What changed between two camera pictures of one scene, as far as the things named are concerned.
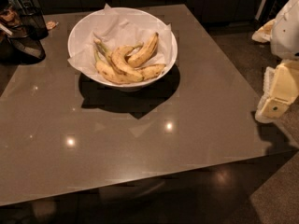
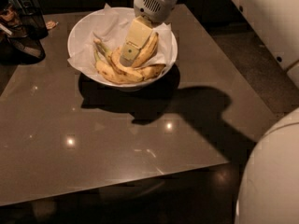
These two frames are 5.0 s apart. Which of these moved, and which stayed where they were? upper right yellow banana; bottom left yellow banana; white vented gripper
Moved: white vented gripper
Stayed: bottom left yellow banana; upper right yellow banana
